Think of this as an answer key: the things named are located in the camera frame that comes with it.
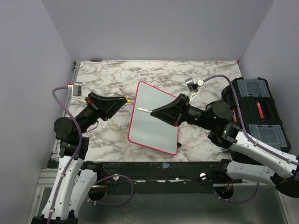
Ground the purple cable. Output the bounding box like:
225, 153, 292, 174
46, 84, 135, 224
202, 74, 299, 203

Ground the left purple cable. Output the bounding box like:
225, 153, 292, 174
46, 84, 135, 224

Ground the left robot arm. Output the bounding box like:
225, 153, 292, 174
31, 92, 129, 224

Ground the black plastic toolbox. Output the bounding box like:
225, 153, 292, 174
232, 77, 291, 153

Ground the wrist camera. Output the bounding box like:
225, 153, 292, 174
185, 77, 204, 101
71, 82, 83, 98

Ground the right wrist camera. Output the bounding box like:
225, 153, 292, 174
185, 77, 204, 101

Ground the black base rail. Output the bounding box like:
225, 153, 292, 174
48, 161, 243, 196

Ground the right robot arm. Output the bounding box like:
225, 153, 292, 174
150, 94, 299, 198

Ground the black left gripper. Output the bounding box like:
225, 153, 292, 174
77, 91, 127, 136

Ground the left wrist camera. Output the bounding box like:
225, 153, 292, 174
71, 82, 83, 98

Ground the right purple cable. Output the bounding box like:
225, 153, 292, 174
202, 74, 299, 203

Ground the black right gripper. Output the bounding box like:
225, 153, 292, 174
151, 93, 214, 130

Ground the small black wall clip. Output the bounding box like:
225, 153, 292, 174
90, 59, 102, 62

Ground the pink framed whiteboard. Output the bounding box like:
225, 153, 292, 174
128, 81, 179, 155

